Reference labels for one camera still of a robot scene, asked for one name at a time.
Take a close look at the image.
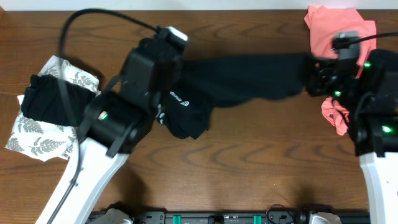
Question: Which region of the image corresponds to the black polo shirt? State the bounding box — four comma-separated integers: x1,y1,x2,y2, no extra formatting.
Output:
157,53,313,139

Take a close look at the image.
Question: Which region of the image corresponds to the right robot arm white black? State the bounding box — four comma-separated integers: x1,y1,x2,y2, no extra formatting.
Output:
306,49,397,223

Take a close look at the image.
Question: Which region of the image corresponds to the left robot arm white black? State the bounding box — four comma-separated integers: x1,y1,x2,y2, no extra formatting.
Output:
37,37,188,223

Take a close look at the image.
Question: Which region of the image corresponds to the salmon pink shirt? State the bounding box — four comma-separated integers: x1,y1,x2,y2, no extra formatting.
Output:
304,6,377,136

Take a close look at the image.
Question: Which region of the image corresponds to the folded black garment on bag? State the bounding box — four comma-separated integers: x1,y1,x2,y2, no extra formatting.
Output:
21,75,96,127

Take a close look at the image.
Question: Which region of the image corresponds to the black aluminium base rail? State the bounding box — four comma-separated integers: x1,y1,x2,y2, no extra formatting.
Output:
86,204,371,224

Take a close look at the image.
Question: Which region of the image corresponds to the white fern print drawstring bag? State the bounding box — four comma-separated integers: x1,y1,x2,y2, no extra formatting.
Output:
6,55,101,161

